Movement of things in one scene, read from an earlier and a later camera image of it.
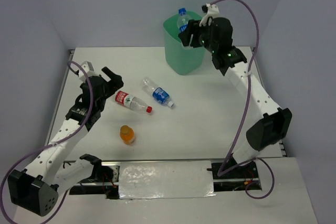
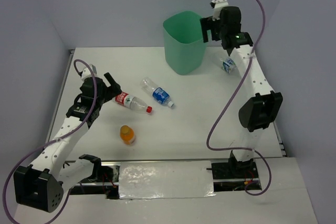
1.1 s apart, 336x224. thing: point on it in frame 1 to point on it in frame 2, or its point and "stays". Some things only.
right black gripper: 193,28 to 207,23
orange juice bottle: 127,135 stays
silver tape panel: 163,179 stays
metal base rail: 240,177 stays
